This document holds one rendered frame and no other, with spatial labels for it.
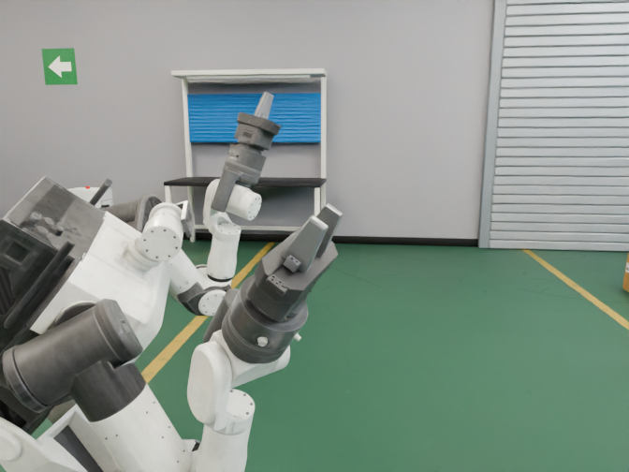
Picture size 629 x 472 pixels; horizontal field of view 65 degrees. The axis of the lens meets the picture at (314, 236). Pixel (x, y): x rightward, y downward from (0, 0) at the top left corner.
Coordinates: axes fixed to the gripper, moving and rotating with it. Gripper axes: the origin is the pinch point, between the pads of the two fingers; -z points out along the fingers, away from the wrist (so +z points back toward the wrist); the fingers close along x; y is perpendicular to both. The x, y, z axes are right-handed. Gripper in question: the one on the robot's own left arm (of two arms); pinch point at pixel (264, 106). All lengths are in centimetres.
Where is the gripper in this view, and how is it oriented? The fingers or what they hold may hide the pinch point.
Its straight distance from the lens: 119.8
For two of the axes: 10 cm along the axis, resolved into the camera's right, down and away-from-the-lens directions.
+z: -3.4, 9.3, 0.9
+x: 7.1, 3.2, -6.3
